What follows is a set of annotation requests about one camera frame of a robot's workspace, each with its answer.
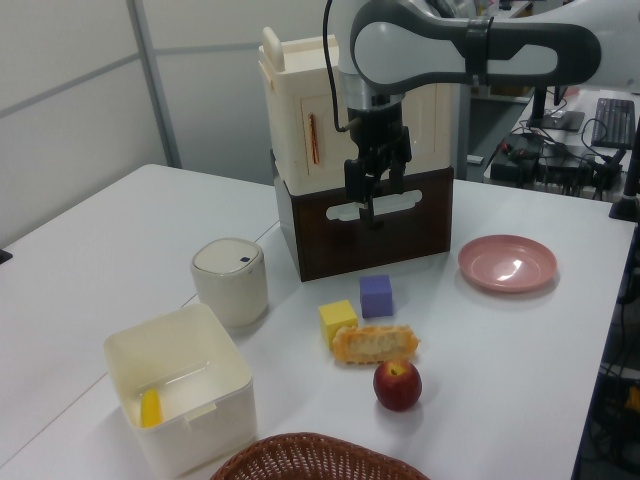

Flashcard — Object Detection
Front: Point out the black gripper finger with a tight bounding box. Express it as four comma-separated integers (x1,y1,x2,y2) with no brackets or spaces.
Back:
388,160,407,196
343,157,385,232

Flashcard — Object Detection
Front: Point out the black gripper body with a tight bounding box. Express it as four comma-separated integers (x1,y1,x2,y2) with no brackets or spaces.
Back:
347,103,413,166

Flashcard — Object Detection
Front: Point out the purple cube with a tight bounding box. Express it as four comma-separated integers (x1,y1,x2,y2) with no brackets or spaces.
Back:
359,274,397,319

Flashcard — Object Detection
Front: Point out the pink plate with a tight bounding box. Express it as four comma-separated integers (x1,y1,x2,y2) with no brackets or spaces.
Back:
458,234,558,294

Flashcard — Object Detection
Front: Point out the yellow cube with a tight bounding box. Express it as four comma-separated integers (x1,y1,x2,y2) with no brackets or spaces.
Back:
318,298,359,344

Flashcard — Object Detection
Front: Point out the dark brown wooden crate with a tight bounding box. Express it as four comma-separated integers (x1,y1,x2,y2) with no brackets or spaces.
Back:
273,164,455,284

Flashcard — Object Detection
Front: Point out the cream round lidded canister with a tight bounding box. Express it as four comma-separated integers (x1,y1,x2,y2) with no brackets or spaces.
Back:
190,237,270,329

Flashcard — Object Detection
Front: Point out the orange toy corn pastry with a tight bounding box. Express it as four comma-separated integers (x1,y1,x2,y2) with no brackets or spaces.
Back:
331,323,422,366

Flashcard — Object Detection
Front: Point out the black monitor stand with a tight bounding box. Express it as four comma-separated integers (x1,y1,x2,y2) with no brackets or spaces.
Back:
525,84,586,133

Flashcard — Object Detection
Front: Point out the red toy apple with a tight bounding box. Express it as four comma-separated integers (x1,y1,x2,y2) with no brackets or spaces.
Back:
372,359,423,413

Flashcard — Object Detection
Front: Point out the black keyboard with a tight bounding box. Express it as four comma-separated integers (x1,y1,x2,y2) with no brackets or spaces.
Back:
590,97,638,149

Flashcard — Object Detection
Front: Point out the white square plastic container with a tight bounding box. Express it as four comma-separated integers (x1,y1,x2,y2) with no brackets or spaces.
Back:
103,302,258,477

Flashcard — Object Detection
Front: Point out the brown wicker basket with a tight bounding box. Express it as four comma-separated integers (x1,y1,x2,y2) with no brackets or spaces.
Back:
209,432,431,480

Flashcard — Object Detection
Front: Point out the yellow toy banana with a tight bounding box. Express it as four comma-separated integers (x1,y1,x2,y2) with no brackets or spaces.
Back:
140,389,164,429

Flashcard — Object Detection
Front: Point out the copper cabinet door handle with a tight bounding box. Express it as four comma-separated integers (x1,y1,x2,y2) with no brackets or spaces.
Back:
308,113,322,165

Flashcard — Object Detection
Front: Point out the cream toy cabinet with handles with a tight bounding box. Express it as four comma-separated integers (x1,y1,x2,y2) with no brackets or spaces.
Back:
258,27,454,196

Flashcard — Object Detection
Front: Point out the black electronics box with cables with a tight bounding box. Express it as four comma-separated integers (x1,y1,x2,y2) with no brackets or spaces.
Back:
488,133,596,190

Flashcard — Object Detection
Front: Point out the black desk clamp mount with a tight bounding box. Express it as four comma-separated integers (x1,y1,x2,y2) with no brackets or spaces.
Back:
608,144,640,222

